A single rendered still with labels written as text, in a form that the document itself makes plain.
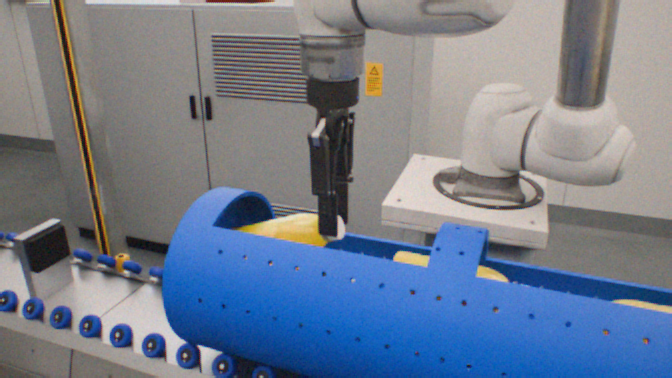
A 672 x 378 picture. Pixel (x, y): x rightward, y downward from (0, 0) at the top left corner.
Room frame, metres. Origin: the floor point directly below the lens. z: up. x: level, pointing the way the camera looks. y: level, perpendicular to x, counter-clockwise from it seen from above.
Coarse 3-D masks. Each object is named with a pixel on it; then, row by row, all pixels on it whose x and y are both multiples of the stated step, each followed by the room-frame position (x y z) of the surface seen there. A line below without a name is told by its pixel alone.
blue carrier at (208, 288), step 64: (256, 192) 0.87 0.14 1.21; (192, 256) 0.70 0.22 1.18; (256, 256) 0.68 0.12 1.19; (320, 256) 0.65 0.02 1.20; (448, 256) 0.62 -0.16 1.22; (192, 320) 0.67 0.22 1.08; (256, 320) 0.63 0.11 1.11; (320, 320) 0.60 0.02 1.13; (384, 320) 0.57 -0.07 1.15; (448, 320) 0.55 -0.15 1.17; (512, 320) 0.53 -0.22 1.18; (576, 320) 0.52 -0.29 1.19; (640, 320) 0.50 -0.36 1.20
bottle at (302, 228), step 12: (288, 216) 0.76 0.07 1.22; (300, 216) 0.75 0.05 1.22; (312, 216) 0.75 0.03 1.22; (240, 228) 0.79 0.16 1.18; (252, 228) 0.77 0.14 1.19; (264, 228) 0.76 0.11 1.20; (276, 228) 0.75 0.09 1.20; (288, 228) 0.73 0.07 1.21; (300, 228) 0.73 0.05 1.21; (312, 228) 0.72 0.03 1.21; (288, 240) 0.72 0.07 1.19; (300, 240) 0.72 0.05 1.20; (312, 240) 0.72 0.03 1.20; (324, 240) 0.72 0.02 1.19
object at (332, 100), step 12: (312, 84) 0.71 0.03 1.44; (324, 84) 0.70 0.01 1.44; (336, 84) 0.70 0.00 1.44; (348, 84) 0.70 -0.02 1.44; (312, 96) 0.71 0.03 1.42; (324, 96) 0.70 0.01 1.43; (336, 96) 0.70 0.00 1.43; (348, 96) 0.70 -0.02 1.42; (324, 108) 0.70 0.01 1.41; (336, 108) 0.72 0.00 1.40; (336, 120) 0.71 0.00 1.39
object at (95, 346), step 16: (0, 320) 0.88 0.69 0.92; (16, 320) 0.87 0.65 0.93; (48, 336) 0.83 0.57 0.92; (64, 336) 0.82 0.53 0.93; (80, 336) 0.82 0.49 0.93; (96, 336) 0.81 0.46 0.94; (96, 352) 0.79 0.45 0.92; (112, 352) 0.78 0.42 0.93; (128, 352) 0.77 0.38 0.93; (144, 368) 0.75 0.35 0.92; (160, 368) 0.74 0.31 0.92; (176, 368) 0.73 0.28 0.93; (192, 368) 0.72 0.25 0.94
